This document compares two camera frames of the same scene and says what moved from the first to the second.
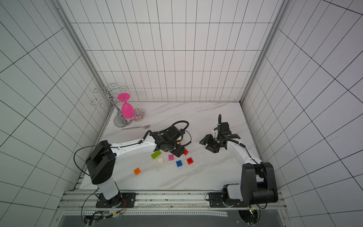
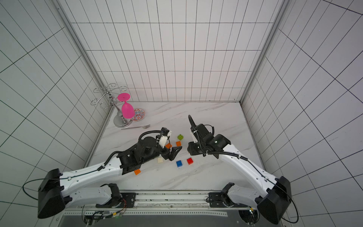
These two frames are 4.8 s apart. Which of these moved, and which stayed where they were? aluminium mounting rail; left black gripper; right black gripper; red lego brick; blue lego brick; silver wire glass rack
Moved: left black gripper; right black gripper
Stayed: aluminium mounting rail; silver wire glass rack; blue lego brick; red lego brick
